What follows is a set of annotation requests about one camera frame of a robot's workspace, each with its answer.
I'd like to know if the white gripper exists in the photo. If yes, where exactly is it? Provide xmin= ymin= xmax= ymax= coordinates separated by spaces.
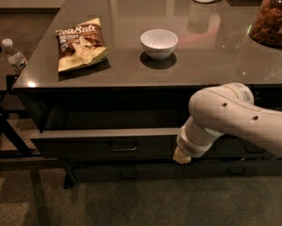
xmin=173 ymin=127 xmax=214 ymax=165

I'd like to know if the dark grey top drawer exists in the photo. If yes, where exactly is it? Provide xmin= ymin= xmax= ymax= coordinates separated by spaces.
xmin=31 ymin=108 xmax=188 ymax=161

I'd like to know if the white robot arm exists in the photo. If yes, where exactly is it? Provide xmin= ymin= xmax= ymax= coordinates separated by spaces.
xmin=173 ymin=83 xmax=282 ymax=164

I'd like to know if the bottom right drawer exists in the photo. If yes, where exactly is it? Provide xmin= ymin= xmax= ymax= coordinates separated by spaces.
xmin=182 ymin=160 xmax=282 ymax=179

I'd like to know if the bottom left drawer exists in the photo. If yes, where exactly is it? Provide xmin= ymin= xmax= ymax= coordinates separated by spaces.
xmin=73 ymin=164 xmax=184 ymax=183

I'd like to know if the middle right drawer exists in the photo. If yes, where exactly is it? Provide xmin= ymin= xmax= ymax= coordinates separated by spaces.
xmin=205 ymin=136 xmax=275 ymax=160

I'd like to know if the dark grey drawer cabinet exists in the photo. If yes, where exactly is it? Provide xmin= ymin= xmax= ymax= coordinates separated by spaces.
xmin=15 ymin=0 xmax=282 ymax=185

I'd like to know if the white ceramic bowl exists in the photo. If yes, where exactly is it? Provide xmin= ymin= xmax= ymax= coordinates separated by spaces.
xmin=141 ymin=29 xmax=178 ymax=60

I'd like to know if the sea salt chips bag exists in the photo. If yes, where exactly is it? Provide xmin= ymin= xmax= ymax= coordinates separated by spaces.
xmin=56 ymin=18 xmax=108 ymax=73

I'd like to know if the clear jar of nuts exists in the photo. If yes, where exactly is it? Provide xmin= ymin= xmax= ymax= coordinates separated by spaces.
xmin=250 ymin=0 xmax=282 ymax=47

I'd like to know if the black folding side table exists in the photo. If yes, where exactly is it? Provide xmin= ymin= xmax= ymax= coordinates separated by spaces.
xmin=0 ymin=43 xmax=40 ymax=158

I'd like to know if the clear plastic water bottle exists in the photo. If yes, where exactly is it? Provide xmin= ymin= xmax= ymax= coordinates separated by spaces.
xmin=2 ymin=39 xmax=27 ymax=74

